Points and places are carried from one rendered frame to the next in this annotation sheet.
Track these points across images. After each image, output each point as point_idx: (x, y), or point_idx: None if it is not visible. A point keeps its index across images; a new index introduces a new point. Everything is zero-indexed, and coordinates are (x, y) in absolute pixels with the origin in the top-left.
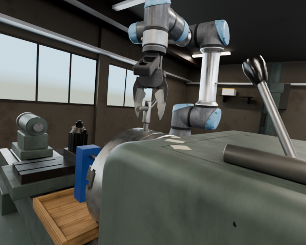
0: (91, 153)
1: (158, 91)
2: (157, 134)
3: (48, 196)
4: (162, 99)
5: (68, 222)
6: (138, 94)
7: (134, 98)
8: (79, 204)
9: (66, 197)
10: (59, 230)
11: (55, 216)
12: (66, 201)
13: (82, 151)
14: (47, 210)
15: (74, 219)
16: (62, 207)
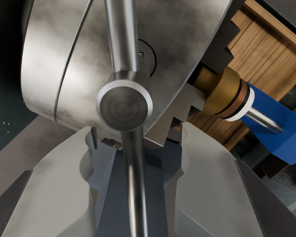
0: (282, 129)
1: (47, 232)
2: (68, 4)
3: None
4: (40, 178)
5: (243, 35)
6: (225, 195)
7: (238, 167)
8: (245, 77)
9: (273, 87)
10: (248, 3)
11: (267, 39)
12: (268, 79)
13: None
14: (286, 48)
15: (238, 43)
16: (267, 62)
